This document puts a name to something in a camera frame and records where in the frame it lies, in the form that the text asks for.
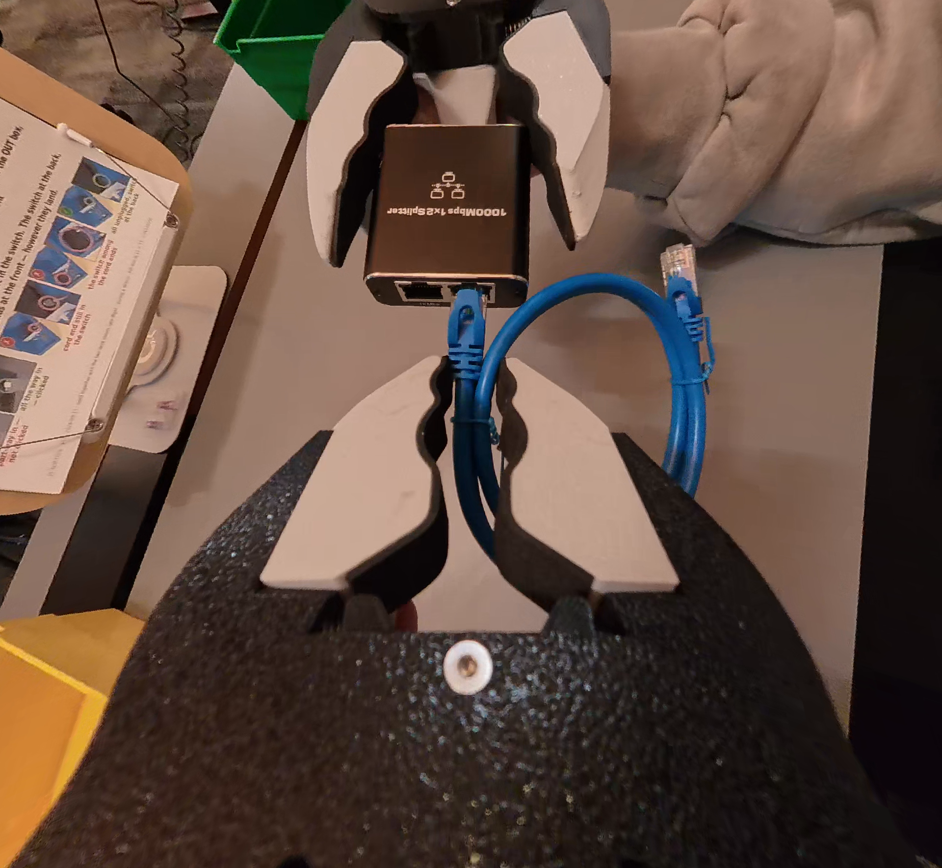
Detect black ethernet splitter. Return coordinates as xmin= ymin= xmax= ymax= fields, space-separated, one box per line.
xmin=364 ymin=122 xmax=531 ymax=308

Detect instruction sheet on stand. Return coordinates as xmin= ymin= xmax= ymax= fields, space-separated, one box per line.
xmin=0 ymin=47 xmax=194 ymax=516

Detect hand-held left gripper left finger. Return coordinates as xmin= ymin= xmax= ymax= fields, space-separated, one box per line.
xmin=261 ymin=356 xmax=451 ymax=600

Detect black coiled cable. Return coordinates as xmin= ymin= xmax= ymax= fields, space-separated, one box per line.
xmin=33 ymin=0 xmax=203 ymax=155

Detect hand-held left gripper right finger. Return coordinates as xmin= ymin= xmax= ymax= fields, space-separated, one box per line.
xmin=495 ymin=356 xmax=680 ymax=607

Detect green plastic bin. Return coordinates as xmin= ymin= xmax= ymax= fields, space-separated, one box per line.
xmin=213 ymin=0 xmax=391 ymax=120

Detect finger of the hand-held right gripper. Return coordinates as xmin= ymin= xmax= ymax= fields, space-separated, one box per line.
xmin=502 ymin=11 xmax=612 ymax=252
xmin=305 ymin=38 xmax=411 ymax=270

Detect white stand base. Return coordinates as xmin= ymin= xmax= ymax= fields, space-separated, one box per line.
xmin=109 ymin=264 xmax=228 ymax=454

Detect blue ethernet cable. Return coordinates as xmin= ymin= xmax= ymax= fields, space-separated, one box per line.
xmin=445 ymin=242 xmax=715 ymax=561

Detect yellow plastic bin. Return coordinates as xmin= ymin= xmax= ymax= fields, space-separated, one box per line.
xmin=0 ymin=609 xmax=146 ymax=868

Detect printed instruction sheet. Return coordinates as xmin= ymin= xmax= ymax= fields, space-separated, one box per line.
xmin=0 ymin=97 xmax=181 ymax=496

